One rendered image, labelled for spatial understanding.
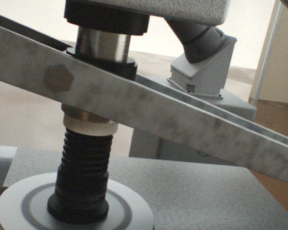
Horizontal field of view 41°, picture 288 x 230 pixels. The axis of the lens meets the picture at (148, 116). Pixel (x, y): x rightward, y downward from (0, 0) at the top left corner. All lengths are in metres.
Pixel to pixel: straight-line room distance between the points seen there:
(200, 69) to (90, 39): 1.14
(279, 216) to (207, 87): 0.96
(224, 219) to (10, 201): 0.33
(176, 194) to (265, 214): 0.16
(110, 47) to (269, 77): 6.14
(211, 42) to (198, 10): 1.21
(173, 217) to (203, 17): 0.34
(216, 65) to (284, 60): 5.05
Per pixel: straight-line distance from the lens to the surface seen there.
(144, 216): 0.56
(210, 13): 0.39
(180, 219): 0.62
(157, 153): 1.54
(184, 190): 0.71
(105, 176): 0.51
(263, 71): 6.38
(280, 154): 0.56
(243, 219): 0.68
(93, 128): 0.46
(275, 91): 6.68
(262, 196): 0.78
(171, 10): 0.38
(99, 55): 0.44
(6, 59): 0.41
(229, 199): 0.73
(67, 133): 0.49
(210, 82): 1.61
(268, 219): 0.70
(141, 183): 0.70
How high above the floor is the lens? 1.18
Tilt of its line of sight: 16 degrees down
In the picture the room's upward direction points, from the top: 11 degrees clockwise
